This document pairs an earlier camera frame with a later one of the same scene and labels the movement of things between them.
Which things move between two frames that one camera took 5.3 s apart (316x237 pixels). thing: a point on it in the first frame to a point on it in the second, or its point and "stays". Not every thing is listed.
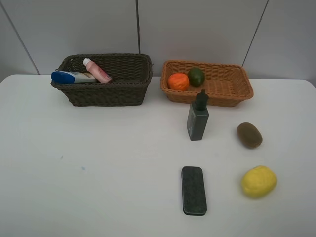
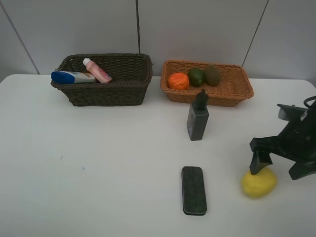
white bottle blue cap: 70,77 stays
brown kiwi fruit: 249,135 to 212,76
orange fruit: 178,81 stays
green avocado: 196,76 stays
